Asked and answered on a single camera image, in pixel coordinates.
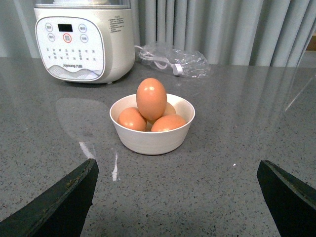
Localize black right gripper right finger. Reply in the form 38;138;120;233
257;160;316;237

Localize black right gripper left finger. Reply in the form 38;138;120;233
0;159;99;237

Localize brown top egg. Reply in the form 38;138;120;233
136;78;167;120

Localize brown left bowl egg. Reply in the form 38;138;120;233
117;107;147;131

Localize brown bowl egg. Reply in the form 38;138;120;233
151;114;186;132
117;107;147;131

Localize brown right bowl egg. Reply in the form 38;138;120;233
151;114;186;132

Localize pale back bowl egg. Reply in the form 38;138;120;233
147;102;176;124

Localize white round bowl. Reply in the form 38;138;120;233
109;94;195;155

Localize white electric cooker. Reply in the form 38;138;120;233
33;0;135;83

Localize grey curtain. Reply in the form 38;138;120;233
0;0;316;68

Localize clear plastic bag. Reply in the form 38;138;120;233
135;42;210;79

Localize white power cable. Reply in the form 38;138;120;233
134;45;184;76

